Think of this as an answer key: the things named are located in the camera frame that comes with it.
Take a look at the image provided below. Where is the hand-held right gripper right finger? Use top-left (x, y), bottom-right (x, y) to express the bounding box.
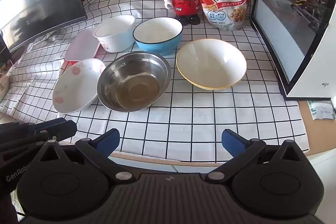
top-left (205, 129), bottom-right (305, 182)

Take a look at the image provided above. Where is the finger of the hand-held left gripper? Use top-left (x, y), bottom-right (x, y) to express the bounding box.
top-left (0, 122), bottom-right (36, 140)
top-left (16, 119), bottom-right (78, 147)

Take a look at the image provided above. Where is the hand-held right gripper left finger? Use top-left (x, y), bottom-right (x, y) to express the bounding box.
top-left (35, 128), bottom-right (133, 182)

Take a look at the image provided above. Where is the white floral bowl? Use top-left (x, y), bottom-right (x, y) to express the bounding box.
top-left (52, 58), bottom-right (107, 114)

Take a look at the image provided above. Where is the stainless steel bowl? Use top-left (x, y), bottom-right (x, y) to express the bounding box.
top-left (97, 51), bottom-right (171, 112)

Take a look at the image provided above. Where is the cream bowl with yellow rim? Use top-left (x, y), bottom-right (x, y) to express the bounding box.
top-left (176, 39), bottom-right (247, 90)

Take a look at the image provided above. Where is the blue bowl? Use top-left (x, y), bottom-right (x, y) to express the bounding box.
top-left (133, 17), bottom-right (184, 56)

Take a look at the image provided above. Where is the white checked tablecloth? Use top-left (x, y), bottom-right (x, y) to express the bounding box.
top-left (0, 0), bottom-right (312, 165)

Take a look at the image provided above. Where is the white rectangular plastic tray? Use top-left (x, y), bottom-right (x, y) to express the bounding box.
top-left (65, 29), bottom-right (102, 62)

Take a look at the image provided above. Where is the small printed paper packet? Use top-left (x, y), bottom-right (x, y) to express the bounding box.
top-left (307, 100), bottom-right (336, 120)

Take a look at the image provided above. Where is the white microwave oven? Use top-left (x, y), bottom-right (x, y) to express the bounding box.
top-left (249, 0), bottom-right (336, 102)

